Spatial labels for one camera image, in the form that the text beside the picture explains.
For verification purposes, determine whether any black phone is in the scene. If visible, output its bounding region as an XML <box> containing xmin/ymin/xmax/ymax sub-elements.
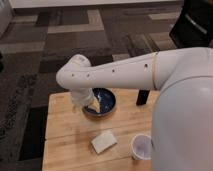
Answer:
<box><xmin>136</xmin><ymin>90</ymin><xmax>149</xmax><ymax>106</ymax></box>

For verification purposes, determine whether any black chair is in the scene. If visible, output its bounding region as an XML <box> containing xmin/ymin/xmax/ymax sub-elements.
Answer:
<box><xmin>169</xmin><ymin>0</ymin><xmax>213</xmax><ymax>48</ymax></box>

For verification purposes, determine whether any dark blue ceramic bowl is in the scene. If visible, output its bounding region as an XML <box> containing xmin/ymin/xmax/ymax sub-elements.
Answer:
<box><xmin>82</xmin><ymin>88</ymin><xmax>116</xmax><ymax>117</ymax></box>

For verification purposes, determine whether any wooden table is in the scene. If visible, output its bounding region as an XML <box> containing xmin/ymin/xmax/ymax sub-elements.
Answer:
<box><xmin>42</xmin><ymin>89</ymin><xmax>158</xmax><ymax>171</ymax></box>

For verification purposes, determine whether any white ceramic cup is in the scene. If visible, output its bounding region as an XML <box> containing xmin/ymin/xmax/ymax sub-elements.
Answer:
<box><xmin>131</xmin><ymin>134</ymin><xmax>152</xmax><ymax>160</ymax></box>

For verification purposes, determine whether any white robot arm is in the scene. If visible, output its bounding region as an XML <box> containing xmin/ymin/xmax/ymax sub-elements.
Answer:
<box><xmin>56</xmin><ymin>47</ymin><xmax>213</xmax><ymax>171</ymax></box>

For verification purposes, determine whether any white sponge block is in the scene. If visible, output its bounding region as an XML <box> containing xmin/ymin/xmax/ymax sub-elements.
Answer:
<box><xmin>91</xmin><ymin>131</ymin><xmax>117</xmax><ymax>154</ymax></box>

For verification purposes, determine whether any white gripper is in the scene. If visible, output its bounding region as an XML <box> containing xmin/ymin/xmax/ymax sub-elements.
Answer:
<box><xmin>70</xmin><ymin>88</ymin><xmax>100</xmax><ymax>113</ymax></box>

